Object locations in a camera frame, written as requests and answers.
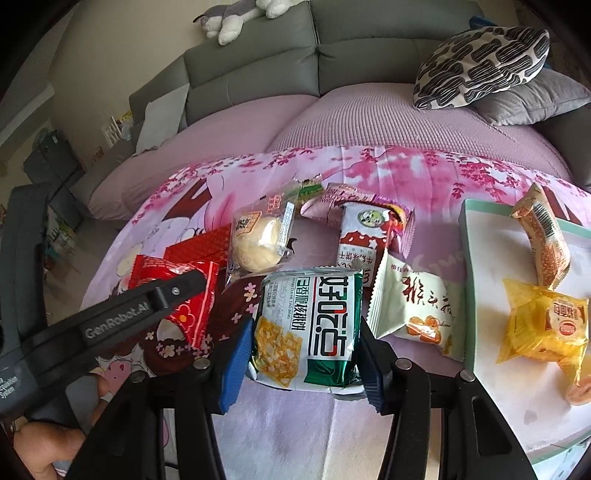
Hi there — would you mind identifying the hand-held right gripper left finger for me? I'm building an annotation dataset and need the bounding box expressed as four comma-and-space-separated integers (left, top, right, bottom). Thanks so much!
81, 318, 254, 480

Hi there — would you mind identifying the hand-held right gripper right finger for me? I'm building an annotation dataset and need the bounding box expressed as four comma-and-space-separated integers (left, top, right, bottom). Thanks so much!
358, 320, 539, 480

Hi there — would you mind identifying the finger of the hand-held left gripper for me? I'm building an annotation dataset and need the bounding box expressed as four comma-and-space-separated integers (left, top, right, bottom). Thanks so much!
154, 270, 208, 309

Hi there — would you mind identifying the small red snack packet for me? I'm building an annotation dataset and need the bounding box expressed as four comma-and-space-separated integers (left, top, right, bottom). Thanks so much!
128, 254, 220, 352

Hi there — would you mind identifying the long red patterned packet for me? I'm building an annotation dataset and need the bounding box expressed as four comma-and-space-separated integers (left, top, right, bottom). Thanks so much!
164, 224, 234, 266

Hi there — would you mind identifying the green white snack packet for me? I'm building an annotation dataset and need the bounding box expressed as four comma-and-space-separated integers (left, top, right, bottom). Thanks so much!
247, 267, 365, 393

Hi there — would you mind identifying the bun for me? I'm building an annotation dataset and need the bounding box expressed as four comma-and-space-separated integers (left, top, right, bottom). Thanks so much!
225, 196, 298, 280

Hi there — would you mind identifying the white cookie print packet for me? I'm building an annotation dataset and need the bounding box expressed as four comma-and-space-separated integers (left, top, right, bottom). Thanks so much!
367, 253, 467, 361

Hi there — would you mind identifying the teal-edged shallow cardboard box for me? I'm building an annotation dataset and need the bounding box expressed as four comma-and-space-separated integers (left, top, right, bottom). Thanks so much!
459, 198, 591, 464

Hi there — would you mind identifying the yellow snack packet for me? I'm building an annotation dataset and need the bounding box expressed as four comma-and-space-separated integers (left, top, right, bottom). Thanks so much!
496, 277, 589, 384

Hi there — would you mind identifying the round jelly cup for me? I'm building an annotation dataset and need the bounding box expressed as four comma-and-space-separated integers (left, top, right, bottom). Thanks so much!
564, 369, 591, 407

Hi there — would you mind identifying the cream orange snack packet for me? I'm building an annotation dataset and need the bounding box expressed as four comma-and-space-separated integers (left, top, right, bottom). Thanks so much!
510, 182, 571, 291

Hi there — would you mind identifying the person's left hand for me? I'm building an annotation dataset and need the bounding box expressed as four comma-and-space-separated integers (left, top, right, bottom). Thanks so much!
14, 371, 114, 480

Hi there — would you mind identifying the white brown snack packet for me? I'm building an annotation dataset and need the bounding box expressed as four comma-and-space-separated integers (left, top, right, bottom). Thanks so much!
335, 203, 393, 289

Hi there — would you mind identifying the purple cake roll packet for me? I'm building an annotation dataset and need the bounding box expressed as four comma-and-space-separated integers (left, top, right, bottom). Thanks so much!
300, 194, 345, 222

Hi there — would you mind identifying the green cookie pack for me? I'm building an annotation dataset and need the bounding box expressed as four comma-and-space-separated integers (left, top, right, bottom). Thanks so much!
281, 174, 324, 206

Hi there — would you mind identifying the pink wrapped snack packet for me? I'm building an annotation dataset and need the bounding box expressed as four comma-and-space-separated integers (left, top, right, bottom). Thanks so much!
323, 183, 416, 259

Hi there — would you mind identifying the white cushion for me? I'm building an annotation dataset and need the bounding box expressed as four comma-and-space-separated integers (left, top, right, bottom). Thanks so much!
135, 84, 191, 154

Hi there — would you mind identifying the small white rack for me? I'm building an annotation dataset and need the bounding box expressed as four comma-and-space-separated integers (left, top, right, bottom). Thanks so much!
104, 113, 134, 149

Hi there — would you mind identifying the dark grey cabinet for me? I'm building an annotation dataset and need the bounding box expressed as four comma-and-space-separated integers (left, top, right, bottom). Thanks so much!
23, 131, 88, 217

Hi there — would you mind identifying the printed blanket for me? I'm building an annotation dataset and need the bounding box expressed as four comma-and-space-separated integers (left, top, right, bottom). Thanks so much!
65, 144, 591, 480

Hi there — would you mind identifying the grey sofa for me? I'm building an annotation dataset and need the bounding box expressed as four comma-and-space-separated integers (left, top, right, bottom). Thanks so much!
128, 0, 591, 192

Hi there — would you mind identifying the pink knit blanket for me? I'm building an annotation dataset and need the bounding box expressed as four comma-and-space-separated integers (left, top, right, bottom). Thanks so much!
88, 76, 571, 222

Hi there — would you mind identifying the grey white plush dog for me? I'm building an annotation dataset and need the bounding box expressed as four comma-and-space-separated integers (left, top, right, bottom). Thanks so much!
193, 0, 308, 46

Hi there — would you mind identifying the grey pillow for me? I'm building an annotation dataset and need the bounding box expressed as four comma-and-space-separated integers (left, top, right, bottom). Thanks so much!
471, 69, 591, 126

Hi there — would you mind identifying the black white patterned pillow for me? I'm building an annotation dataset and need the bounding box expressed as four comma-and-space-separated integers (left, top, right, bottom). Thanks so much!
413, 26, 551, 110

